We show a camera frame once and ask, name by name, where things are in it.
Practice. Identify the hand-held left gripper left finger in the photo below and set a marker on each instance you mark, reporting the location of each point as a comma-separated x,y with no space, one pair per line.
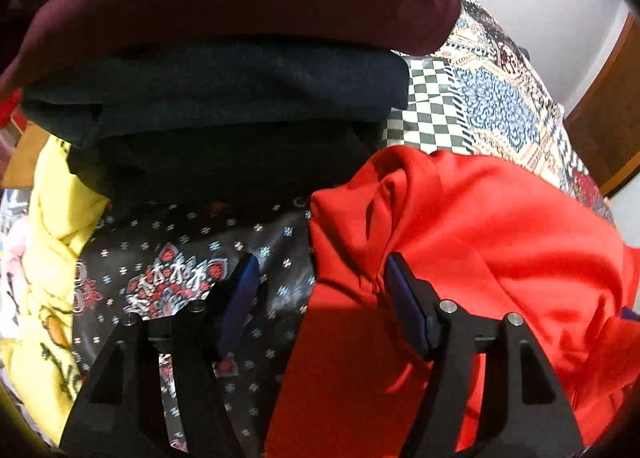
240,298

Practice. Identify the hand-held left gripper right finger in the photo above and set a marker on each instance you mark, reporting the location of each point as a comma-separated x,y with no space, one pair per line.
405,308

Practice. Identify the wooden wardrobe with sliding door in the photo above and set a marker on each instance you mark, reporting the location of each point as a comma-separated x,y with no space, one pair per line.
610,118

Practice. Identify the red zip jacket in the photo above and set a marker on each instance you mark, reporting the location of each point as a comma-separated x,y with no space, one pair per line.
450,248

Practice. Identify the black folded garment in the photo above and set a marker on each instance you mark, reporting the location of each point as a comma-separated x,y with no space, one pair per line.
225,163

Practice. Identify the patterned patchwork bed sheet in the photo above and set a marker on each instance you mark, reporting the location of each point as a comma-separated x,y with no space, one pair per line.
490,103

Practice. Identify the yellow printed hoodie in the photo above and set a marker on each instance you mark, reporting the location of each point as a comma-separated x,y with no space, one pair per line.
47,248

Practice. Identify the wooden lap desk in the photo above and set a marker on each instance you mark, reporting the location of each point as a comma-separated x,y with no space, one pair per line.
25,158

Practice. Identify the navy folded garment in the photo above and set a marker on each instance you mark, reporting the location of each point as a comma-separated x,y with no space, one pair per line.
215,83

